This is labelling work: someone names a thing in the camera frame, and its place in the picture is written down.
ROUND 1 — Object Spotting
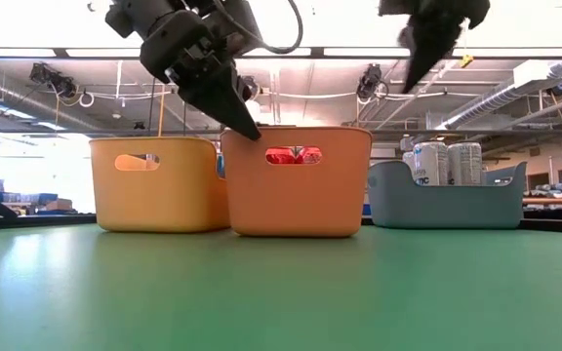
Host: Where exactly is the white ceiling unit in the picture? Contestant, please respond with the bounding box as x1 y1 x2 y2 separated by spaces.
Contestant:
512 59 562 90

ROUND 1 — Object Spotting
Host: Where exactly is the cardboard box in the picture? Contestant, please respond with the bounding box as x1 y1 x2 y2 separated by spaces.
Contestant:
44 197 74 212

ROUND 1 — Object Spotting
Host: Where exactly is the grey ceiling duct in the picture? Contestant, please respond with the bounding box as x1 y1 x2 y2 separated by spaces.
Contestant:
0 72 134 150

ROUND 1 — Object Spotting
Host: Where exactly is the white cable loop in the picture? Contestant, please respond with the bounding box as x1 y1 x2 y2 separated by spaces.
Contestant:
59 89 96 109

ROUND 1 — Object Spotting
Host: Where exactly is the large silver ceiling duct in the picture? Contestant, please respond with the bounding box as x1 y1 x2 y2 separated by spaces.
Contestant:
400 58 562 152

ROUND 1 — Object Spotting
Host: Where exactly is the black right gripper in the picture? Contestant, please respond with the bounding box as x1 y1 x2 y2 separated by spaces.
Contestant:
378 0 491 95

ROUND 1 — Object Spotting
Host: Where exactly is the black hanging cable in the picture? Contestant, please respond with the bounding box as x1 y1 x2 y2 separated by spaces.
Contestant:
147 77 158 138

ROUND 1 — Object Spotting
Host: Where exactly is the long ceiling light fixture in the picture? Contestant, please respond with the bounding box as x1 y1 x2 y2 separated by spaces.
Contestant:
0 46 562 61

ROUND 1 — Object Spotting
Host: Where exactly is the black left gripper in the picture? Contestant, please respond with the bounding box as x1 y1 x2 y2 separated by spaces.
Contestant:
140 0 263 142

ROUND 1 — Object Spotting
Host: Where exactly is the red soda can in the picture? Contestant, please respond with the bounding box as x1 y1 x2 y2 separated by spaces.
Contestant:
265 147 298 166
298 147 322 165

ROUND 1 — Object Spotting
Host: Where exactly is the wooden workbench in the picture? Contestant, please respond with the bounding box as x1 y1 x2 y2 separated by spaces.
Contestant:
520 196 562 207

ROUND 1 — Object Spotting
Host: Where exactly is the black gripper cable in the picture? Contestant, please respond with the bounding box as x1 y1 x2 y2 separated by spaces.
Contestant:
241 0 305 56

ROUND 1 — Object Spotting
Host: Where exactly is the yellow hanging cord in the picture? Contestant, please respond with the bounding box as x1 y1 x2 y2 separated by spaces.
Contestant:
157 85 166 138

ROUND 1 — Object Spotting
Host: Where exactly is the blue-grey plastic bin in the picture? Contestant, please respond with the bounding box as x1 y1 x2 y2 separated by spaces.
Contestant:
367 160 527 230

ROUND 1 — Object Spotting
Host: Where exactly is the black table frame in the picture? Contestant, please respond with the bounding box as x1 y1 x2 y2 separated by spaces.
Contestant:
0 213 562 234

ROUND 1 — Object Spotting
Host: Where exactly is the orange plastic bin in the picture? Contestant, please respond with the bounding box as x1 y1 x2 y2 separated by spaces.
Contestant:
220 126 374 239

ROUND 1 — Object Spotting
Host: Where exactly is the yellow plastic bin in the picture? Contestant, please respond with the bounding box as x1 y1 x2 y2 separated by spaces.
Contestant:
89 136 232 234

